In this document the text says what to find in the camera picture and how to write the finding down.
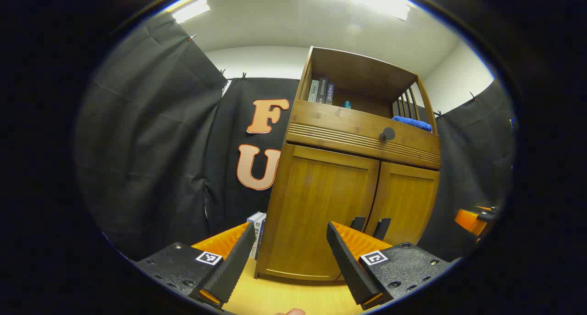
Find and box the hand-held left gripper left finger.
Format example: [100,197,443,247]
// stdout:
[135,222,256,309]

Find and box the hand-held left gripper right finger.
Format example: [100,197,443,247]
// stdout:
[327,221,460,310]

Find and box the wooden double-door shoe cabinet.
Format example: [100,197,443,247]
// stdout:
[255,46,442,283]

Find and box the white and blue box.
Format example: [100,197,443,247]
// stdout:
[247,211,267,260]

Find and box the blue towel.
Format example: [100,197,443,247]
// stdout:
[392,116,433,133]

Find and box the wooden drawer with black knob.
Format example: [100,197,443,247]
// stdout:
[284,99,442,170]

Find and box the black backdrop cloth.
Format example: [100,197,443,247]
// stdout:
[76,12,516,263]

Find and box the small ceiling light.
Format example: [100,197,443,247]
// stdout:
[172,0,210,24]

